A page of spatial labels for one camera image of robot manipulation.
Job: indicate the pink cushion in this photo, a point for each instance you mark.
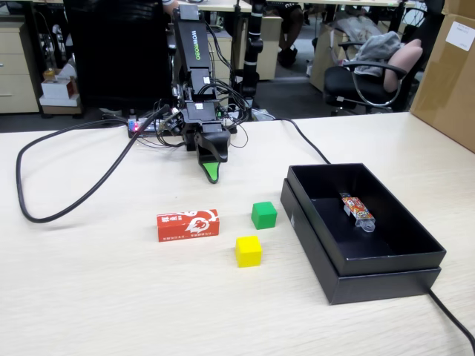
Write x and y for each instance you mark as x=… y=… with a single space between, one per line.
x=404 y=59

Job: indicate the beige drawer cabinet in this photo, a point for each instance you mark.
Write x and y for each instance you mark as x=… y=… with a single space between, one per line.
x=16 y=66

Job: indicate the orange printed carton box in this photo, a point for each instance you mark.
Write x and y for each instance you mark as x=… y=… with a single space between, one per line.
x=187 y=226

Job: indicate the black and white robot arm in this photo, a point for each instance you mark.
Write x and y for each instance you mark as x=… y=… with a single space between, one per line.
x=254 y=44

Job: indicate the flat white box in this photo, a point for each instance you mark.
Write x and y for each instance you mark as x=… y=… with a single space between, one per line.
x=59 y=102

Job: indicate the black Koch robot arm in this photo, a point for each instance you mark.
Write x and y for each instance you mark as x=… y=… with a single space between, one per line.
x=193 y=48

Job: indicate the person in striped shirt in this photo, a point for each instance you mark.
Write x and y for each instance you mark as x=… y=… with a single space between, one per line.
x=170 y=6

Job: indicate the black office chair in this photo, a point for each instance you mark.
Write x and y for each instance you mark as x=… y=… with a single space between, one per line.
x=345 y=85

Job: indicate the green cube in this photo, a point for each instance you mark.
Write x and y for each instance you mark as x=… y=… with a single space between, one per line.
x=264 y=216

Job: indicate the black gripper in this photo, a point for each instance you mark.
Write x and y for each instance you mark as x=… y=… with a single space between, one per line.
x=200 y=111

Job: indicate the black box tray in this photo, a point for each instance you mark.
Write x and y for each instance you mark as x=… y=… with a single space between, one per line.
x=375 y=244

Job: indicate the black box lid base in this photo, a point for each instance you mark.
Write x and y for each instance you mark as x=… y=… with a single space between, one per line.
x=371 y=289

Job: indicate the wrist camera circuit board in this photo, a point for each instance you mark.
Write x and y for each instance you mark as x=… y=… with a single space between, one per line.
x=172 y=124

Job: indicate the white paper label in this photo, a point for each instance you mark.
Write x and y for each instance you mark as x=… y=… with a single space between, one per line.
x=460 y=35

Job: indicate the large brown cardboard box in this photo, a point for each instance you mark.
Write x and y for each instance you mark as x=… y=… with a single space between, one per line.
x=449 y=92

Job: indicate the grey cloth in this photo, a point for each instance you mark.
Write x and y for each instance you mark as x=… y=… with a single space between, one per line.
x=382 y=46

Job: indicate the colourful packet in clear case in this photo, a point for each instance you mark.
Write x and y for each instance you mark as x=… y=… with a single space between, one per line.
x=357 y=211

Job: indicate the yellow cube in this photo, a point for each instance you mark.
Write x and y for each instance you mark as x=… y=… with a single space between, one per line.
x=248 y=252

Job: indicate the small brown cardboard box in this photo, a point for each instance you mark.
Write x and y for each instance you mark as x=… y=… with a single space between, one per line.
x=460 y=8

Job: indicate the large black monitor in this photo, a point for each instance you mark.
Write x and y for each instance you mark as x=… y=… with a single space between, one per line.
x=118 y=55

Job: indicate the white carton with brown print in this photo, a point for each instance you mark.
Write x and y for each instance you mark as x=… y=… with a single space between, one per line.
x=59 y=87

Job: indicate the seated person in black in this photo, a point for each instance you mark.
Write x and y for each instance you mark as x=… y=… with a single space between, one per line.
x=291 y=22

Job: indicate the controller board with red light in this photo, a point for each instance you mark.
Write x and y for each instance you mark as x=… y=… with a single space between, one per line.
x=135 y=128

